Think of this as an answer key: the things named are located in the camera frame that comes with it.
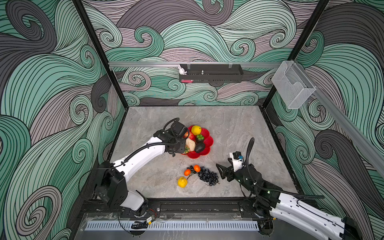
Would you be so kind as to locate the black wall shelf tray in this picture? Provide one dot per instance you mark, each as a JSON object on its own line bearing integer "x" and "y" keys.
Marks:
{"x": 212, "y": 74}

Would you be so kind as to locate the red flower-shaped fruit bowl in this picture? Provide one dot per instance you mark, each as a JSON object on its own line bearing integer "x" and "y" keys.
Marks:
{"x": 209, "y": 141}

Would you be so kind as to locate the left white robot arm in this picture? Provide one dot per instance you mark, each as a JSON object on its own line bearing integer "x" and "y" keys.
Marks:
{"x": 112, "y": 178}

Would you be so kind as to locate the dark fake avocado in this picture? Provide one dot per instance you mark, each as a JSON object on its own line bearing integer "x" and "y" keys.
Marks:
{"x": 200, "y": 146}

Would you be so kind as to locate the small orange fake tangerine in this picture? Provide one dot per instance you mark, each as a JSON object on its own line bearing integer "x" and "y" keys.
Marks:
{"x": 187, "y": 172}

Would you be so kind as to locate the clear plastic wall bin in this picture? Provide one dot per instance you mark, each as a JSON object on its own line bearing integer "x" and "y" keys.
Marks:
{"x": 293, "y": 84}

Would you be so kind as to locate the small yellow fake lemon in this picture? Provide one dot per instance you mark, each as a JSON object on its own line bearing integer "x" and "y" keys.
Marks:
{"x": 182, "y": 182}

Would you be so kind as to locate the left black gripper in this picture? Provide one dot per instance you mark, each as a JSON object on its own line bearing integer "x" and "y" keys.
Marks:
{"x": 181, "y": 149}

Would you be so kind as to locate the large yellow fake lemon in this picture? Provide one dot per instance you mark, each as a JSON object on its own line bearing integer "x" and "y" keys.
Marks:
{"x": 196, "y": 130}

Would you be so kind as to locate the white slotted cable duct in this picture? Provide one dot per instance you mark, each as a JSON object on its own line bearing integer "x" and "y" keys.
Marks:
{"x": 177, "y": 225}

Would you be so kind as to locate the cream fake pear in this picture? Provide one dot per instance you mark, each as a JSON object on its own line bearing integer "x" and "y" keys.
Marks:
{"x": 190, "y": 145}

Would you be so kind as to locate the aluminium wall rail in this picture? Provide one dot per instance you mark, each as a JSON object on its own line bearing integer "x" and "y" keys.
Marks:
{"x": 152, "y": 64}

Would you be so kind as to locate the red fake apple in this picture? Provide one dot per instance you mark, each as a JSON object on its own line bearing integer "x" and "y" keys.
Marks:
{"x": 190, "y": 136}

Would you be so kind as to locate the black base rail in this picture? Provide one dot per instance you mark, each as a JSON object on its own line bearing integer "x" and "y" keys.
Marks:
{"x": 168, "y": 207}

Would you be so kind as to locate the dark maroon fake fruit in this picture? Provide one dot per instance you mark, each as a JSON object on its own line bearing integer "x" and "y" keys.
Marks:
{"x": 200, "y": 138}

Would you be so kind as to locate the dark fake grape bunch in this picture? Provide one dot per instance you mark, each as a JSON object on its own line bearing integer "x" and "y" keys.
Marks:
{"x": 208, "y": 176}

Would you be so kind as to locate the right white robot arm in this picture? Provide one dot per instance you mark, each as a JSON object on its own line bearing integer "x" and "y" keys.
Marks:
{"x": 292, "y": 209}

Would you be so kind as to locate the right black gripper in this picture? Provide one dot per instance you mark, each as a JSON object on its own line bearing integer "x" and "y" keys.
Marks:
{"x": 230, "y": 171}

